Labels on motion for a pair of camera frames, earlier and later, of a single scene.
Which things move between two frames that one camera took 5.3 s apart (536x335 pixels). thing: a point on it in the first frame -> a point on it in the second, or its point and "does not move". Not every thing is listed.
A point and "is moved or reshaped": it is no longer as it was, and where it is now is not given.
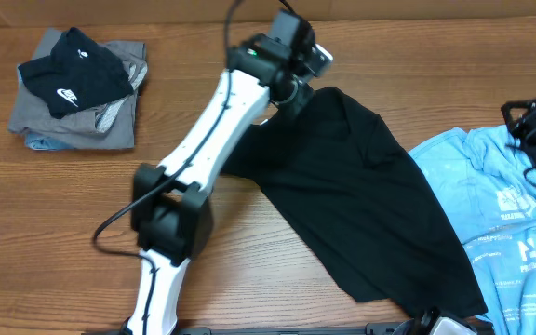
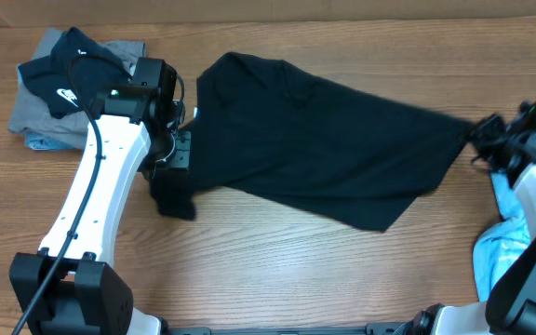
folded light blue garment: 46,142 does not move
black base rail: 370,329 does not move
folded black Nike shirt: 78,73 does not move
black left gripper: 295,108 -> 182,159
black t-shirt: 362,191 is moved or reshaped
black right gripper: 533,125 -> 491,138
